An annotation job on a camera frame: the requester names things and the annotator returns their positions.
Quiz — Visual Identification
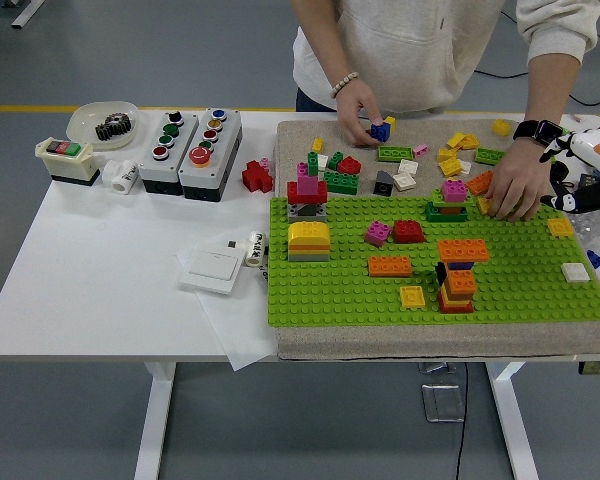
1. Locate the person's left hand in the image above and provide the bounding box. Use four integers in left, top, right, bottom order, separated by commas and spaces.
479, 139, 555, 223

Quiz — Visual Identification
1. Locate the person's right hand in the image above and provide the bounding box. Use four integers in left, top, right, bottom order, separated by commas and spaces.
335, 79, 389, 149

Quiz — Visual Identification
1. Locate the green toy baseplate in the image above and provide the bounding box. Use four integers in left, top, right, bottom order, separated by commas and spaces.
267, 194, 600, 329

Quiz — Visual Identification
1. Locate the lime long plate brick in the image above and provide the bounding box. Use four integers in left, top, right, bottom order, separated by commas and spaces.
377, 144, 414, 162
474, 147, 506, 166

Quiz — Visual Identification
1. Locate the orange long brick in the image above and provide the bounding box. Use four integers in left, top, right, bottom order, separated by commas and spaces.
465, 170, 496, 196
437, 238, 490, 264
367, 254, 413, 278

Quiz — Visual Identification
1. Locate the black wristwatch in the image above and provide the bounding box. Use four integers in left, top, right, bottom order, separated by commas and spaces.
512, 118, 564, 147

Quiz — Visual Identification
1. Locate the magenta square brick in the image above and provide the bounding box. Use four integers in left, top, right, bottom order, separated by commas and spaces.
364, 219, 393, 248
440, 178, 469, 204

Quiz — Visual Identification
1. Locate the clear plastic wrap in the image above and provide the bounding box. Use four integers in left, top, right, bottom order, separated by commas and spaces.
564, 207, 600, 251

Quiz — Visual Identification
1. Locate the person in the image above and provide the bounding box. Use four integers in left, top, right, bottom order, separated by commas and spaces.
290, 0, 600, 223

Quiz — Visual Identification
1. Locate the wide red brick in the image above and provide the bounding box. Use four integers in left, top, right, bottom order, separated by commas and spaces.
286, 180, 329, 205

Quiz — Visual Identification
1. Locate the tall pink brick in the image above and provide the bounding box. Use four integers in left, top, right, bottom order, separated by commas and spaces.
297, 162, 319, 197

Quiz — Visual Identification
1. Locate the dark green long brick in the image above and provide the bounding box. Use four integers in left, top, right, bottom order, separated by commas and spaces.
424, 202, 470, 224

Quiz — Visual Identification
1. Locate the red cross-shaped brick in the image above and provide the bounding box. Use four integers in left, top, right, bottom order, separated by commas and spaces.
241, 159, 275, 194

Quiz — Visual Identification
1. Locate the grey arch brick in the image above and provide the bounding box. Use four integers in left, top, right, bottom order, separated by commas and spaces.
287, 202, 328, 225

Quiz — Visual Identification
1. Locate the orange square brick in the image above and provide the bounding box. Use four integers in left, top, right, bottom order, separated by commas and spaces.
444, 269, 478, 295

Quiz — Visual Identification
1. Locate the red sloped brick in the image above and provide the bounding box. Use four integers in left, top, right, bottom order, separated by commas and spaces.
392, 219, 426, 245

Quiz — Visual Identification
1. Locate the yellow rounded brick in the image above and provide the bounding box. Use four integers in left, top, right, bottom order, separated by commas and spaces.
286, 220, 331, 246

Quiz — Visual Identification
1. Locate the red base brick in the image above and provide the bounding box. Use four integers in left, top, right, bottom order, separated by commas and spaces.
437, 298, 475, 315

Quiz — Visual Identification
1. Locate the grey base brick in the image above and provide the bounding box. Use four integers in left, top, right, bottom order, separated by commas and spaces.
287, 248, 330, 263

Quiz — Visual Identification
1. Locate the grey emergency-stop control box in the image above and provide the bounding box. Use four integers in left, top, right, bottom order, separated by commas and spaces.
178, 107, 244, 203

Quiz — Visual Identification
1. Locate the white labelled tube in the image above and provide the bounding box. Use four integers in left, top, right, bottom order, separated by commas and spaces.
244, 231, 267, 268

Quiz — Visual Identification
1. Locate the grey four-button control box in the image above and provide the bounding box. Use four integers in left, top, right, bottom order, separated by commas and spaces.
137, 110, 200, 196

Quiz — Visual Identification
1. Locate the metal floor socket plate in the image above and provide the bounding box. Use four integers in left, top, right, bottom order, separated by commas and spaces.
421, 383, 466, 424

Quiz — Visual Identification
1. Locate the white pipe tee fitting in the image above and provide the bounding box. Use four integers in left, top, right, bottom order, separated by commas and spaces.
101, 158, 140, 194

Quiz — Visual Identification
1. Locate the black metal gear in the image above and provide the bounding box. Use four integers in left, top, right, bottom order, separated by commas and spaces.
94, 112, 134, 142

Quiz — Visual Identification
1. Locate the white table leg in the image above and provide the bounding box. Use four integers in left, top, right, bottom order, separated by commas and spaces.
133, 362, 177, 480
484, 360, 539, 480

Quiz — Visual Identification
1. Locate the white paper sheet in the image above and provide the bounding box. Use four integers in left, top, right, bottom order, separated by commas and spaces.
175, 239, 281, 372

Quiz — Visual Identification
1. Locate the white plastic dish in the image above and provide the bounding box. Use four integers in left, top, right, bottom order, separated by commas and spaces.
66, 101, 141, 151

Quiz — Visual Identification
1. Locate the white desk foot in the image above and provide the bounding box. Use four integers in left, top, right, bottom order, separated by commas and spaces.
2, 0, 46, 29

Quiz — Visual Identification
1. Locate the bead bracelet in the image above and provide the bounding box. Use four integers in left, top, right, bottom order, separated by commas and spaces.
329, 70, 361, 100

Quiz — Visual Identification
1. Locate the black looped floor cable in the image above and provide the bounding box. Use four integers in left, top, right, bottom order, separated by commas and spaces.
474, 67, 600, 107

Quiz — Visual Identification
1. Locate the black hanging cable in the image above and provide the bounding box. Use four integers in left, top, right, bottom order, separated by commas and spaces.
452, 360, 470, 480

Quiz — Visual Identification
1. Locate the white wall switch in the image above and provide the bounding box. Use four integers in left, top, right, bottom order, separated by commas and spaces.
179, 248, 245, 295

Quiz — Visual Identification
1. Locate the cream red-green switch box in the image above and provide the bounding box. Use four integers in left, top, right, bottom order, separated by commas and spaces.
34, 137, 106, 188

